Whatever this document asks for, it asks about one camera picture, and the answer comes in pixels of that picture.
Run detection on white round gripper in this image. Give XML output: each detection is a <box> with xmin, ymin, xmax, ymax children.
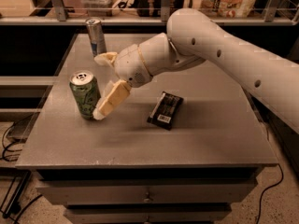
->
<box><xmin>93</xmin><ymin>44</ymin><xmax>152</xmax><ymax>120</ymax></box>

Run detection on green soda can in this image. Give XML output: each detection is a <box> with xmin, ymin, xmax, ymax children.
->
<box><xmin>69</xmin><ymin>70</ymin><xmax>101</xmax><ymax>119</ymax></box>

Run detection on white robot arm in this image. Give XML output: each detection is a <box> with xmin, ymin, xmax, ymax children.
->
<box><xmin>93</xmin><ymin>8</ymin><xmax>299</xmax><ymax>133</ymax></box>

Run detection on silver blue energy drink can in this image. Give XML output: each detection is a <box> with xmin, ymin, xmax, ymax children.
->
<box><xmin>85</xmin><ymin>18</ymin><xmax>107</xmax><ymax>56</ymax></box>

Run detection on black snack bar packet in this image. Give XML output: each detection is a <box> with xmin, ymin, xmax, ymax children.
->
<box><xmin>147</xmin><ymin>91</ymin><xmax>183</xmax><ymax>130</ymax></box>

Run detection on grey metal railing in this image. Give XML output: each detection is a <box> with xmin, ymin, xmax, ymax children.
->
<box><xmin>0</xmin><ymin>0</ymin><xmax>299</xmax><ymax>26</ymax></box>

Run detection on grey drawer cabinet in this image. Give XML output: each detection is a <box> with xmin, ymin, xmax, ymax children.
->
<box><xmin>15</xmin><ymin>33</ymin><xmax>279</xmax><ymax>224</ymax></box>

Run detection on upper grey drawer with knob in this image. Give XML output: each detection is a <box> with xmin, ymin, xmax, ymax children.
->
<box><xmin>36</xmin><ymin>178</ymin><xmax>257</xmax><ymax>205</ymax></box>

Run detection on lower grey drawer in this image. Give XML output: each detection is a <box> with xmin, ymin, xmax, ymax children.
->
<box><xmin>64</xmin><ymin>203</ymin><xmax>231</xmax><ymax>224</ymax></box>

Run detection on black cables on left floor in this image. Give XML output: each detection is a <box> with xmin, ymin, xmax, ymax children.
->
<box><xmin>0</xmin><ymin>115</ymin><xmax>43</xmax><ymax>224</ymax></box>

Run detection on black cable on right floor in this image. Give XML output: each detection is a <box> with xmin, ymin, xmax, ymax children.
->
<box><xmin>253</xmin><ymin>132</ymin><xmax>284</xmax><ymax>224</ymax></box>

